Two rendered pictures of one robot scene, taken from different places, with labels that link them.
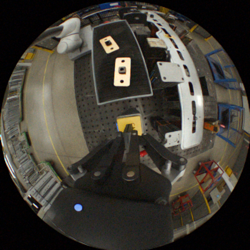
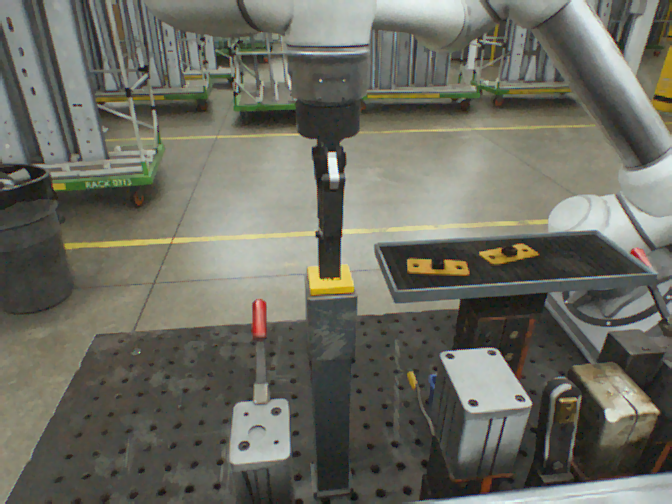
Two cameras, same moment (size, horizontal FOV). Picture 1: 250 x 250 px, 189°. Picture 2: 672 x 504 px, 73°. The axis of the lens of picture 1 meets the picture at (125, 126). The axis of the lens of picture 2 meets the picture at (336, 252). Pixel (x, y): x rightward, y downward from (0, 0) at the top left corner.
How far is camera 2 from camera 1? 0.54 m
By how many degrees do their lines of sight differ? 56
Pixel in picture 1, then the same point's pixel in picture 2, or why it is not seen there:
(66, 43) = (583, 220)
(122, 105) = (358, 443)
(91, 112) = not seen: hidden behind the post
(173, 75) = (469, 378)
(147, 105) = not seen: outside the picture
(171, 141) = (254, 417)
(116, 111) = not seen: hidden behind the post
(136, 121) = (343, 282)
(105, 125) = (288, 388)
